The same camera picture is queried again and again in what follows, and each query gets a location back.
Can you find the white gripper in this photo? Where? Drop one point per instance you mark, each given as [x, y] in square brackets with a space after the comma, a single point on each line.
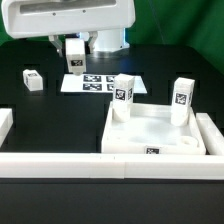
[36, 18]

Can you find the white square table top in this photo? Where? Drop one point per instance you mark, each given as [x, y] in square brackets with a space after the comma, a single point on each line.
[149, 131]

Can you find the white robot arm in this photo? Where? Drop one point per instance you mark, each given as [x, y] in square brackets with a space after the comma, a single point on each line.
[107, 40]

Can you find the white fiducial marker sheet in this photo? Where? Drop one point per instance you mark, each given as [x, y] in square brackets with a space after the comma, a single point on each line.
[90, 83]

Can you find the white U-shaped obstacle fence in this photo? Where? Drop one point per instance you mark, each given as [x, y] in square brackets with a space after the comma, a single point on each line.
[42, 161]

